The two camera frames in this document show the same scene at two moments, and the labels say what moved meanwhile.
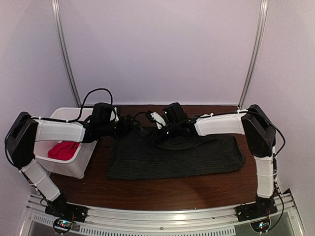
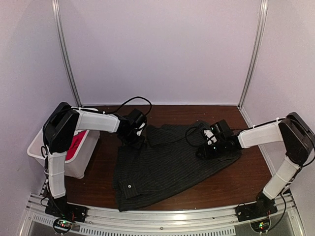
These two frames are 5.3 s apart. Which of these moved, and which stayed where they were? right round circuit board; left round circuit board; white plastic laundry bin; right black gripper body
Moved: right black gripper body
Stayed: left round circuit board; white plastic laundry bin; right round circuit board
